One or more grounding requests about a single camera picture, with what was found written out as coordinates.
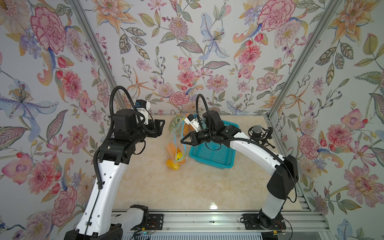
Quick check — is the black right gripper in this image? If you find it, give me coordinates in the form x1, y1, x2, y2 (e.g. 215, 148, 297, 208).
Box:
181, 131, 218, 148

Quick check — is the clear zip-top bag blue zipper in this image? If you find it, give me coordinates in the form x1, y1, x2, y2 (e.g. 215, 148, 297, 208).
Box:
166, 116, 190, 171

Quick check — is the yellow mango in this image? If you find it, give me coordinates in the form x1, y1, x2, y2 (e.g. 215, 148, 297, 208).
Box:
176, 152, 184, 162

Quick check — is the clear zip-top bag green print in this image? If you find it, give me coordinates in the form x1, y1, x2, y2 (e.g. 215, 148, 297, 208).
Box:
169, 114, 194, 136

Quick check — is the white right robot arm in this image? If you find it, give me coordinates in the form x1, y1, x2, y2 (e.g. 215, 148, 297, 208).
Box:
181, 111, 299, 228

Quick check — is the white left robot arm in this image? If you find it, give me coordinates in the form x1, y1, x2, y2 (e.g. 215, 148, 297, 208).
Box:
65, 109, 165, 240

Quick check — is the teal plastic basket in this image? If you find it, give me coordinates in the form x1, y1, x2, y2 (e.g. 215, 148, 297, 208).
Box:
188, 119, 240, 170

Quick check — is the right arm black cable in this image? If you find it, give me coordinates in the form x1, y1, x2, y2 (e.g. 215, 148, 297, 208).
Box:
195, 93, 298, 211

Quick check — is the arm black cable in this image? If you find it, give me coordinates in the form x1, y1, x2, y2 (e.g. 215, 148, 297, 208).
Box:
92, 85, 148, 190
195, 93, 298, 211

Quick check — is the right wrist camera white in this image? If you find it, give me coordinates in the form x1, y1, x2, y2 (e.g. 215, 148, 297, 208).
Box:
184, 117, 202, 132

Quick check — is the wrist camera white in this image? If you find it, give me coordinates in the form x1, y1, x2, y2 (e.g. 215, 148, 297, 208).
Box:
184, 117, 202, 132
135, 100, 152, 125

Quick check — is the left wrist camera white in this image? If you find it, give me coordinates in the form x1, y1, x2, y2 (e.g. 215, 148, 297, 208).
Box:
135, 100, 152, 125

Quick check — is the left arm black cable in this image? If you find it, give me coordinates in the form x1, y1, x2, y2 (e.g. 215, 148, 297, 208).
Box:
92, 85, 148, 190

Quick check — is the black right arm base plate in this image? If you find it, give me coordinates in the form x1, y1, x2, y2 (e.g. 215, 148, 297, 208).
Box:
240, 213, 287, 231

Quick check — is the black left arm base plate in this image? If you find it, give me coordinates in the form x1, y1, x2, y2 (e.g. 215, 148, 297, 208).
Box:
132, 214, 164, 231

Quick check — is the aluminium corner post left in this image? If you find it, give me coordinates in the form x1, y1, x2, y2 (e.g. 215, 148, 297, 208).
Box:
69, 0, 118, 91

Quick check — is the aluminium corner post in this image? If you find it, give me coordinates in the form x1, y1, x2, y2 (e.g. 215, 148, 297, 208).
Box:
266, 0, 343, 119
69, 0, 118, 91

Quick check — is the aluminium front rail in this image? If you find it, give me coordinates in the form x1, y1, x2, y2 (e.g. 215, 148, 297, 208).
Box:
149, 210, 330, 237

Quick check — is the aluminium corner post right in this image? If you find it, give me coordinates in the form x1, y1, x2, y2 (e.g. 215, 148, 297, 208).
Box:
266, 0, 343, 119

